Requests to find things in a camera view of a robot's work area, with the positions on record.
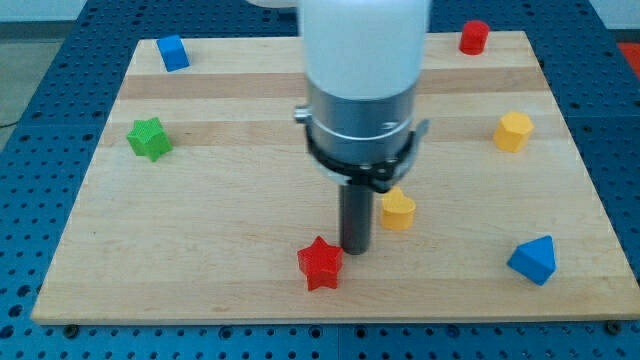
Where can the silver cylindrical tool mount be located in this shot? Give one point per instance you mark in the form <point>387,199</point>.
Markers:
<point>362,142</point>

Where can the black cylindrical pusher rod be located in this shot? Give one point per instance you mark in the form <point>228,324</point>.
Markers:
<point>355,218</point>

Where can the yellow heart block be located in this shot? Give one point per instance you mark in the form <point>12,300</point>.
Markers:
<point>398,210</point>

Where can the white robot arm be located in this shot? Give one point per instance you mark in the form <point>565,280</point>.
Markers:
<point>362,64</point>

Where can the red star block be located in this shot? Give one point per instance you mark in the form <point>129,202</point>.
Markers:
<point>321,264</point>

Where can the yellow hexagon block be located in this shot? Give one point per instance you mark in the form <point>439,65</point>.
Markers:
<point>513,131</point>

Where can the red cylinder block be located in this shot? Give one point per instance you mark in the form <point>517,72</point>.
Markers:
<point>474,36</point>

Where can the wooden board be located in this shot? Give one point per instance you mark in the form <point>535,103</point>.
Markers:
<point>209,233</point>

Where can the blue triangle block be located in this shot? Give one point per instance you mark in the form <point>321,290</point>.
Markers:
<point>535,260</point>

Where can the blue cube block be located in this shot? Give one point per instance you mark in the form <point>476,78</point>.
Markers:
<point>173,53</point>

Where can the green star block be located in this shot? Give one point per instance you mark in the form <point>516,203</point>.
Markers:
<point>149,139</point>

